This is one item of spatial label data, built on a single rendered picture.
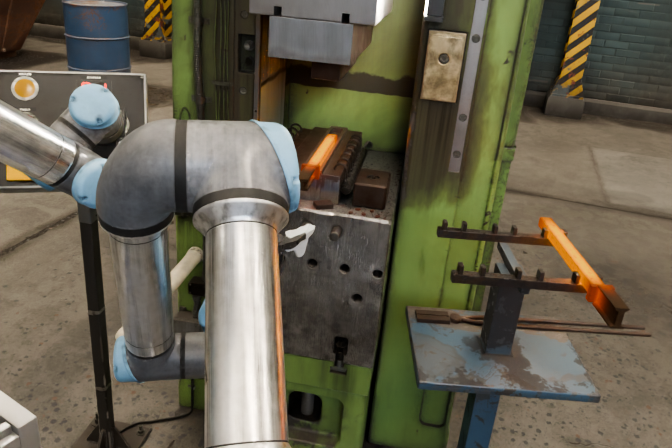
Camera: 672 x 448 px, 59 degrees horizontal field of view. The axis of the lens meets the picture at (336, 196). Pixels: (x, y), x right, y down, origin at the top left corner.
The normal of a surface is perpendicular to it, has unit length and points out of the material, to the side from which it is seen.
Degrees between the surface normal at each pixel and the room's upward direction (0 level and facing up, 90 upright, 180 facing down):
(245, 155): 41
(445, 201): 90
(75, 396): 0
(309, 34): 90
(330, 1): 90
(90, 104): 60
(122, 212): 105
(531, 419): 0
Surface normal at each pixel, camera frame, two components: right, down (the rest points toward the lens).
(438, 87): -0.18, 0.36
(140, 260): 0.27, 0.63
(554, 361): 0.08, -0.92
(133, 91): 0.26, -0.12
